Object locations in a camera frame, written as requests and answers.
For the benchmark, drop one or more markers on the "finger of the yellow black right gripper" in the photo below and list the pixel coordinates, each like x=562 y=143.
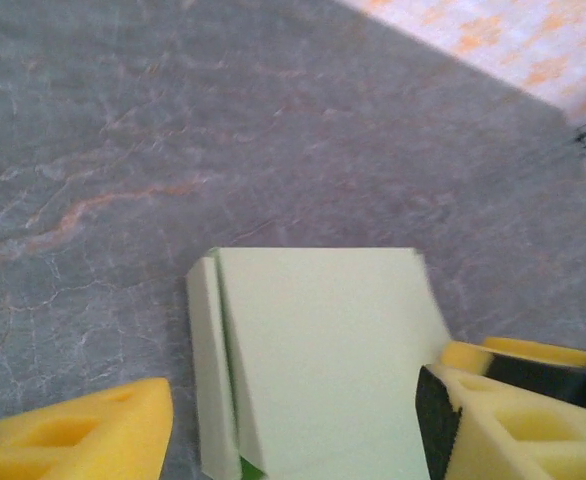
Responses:
x=538 y=375

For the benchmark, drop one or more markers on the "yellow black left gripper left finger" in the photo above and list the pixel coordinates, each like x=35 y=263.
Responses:
x=73 y=445

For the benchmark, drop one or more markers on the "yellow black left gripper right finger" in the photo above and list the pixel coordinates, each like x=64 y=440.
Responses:
x=523 y=440

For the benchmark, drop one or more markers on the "light green paper box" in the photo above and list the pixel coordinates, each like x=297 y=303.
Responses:
x=323 y=350

